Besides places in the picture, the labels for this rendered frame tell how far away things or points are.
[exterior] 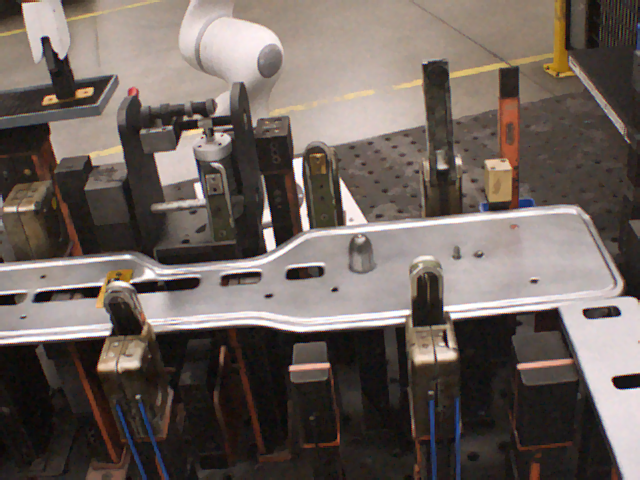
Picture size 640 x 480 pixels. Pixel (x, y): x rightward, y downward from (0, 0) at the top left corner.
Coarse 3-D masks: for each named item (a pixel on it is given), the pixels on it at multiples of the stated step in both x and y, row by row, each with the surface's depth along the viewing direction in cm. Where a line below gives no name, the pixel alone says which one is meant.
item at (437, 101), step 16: (432, 64) 108; (448, 64) 107; (432, 80) 105; (448, 80) 107; (432, 96) 110; (448, 96) 109; (432, 112) 111; (448, 112) 110; (432, 128) 111; (448, 128) 111; (432, 144) 112; (448, 144) 112; (432, 160) 113; (448, 160) 114; (432, 176) 114; (448, 176) 115
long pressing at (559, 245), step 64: (128, 256) 115; (256, 256) 111; (320, 256) 110; (384, 256) 108; (448, 256) 106; (512, 256) 104; (576, 256) 102; (0, 320) 106; (64, 320) 104; (192, 320) 101; (256, 320) 100; (320, 320) 98; (384, 320) 97
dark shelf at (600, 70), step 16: (592, 48) 155; (608, 48) 155; (624, 48) 154; (576, 64) 151; (592, 64) 148; (608, 64) 148; (624, 64) 147; (592, 80) 142; (608, 80) 141; (624, 80) 141; (608, 96) 135; (624, 96) 135; (608, 112) 134; (624, 112) 129; (624, 128) 127
